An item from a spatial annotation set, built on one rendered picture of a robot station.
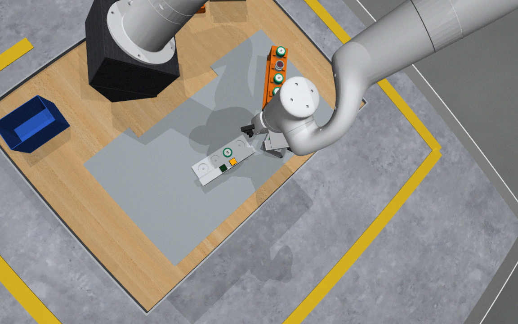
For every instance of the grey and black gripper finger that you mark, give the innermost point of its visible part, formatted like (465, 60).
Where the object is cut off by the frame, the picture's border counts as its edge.
(248, 129)

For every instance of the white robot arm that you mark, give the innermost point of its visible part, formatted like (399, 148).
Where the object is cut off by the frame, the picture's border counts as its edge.
(412, 31)

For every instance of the grey bench mat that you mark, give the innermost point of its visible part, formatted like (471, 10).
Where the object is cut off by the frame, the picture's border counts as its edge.
(151, 177)

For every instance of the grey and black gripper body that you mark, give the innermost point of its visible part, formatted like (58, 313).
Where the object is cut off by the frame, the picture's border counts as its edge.
(260, 128)

